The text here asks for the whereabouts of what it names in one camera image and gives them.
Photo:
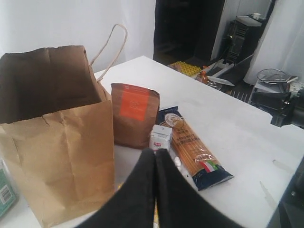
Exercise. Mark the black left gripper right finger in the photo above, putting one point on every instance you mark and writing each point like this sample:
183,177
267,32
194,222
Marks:
178,204

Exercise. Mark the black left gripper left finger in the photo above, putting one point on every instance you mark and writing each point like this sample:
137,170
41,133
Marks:
132,206

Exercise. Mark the brown paper shopping bag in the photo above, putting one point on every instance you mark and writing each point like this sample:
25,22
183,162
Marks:
56,132

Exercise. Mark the white crumpled lump middle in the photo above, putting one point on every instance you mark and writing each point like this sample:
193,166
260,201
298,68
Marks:
177,163

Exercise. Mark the spaghetti packet dark blue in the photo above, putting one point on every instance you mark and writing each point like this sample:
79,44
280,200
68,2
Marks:
204,168

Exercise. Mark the small white blue carton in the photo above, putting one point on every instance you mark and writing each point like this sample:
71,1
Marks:
160,138

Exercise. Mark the brown pouch orange label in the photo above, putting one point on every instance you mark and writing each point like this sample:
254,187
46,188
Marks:
134,114

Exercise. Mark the clear jar gold lid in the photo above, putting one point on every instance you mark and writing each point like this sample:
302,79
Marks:
8,195

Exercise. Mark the yellow egg tray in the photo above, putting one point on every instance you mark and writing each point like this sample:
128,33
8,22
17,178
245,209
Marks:
185,68

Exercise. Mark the grey metal rack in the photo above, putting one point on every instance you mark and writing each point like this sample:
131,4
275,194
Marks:
227,74

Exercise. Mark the black device on right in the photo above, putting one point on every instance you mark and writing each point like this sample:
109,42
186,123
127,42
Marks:
284,108

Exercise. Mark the round glass bowl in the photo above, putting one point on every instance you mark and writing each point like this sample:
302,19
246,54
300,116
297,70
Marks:
271,76

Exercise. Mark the black cabinet with drawers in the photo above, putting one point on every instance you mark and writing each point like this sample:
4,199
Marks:
244,34

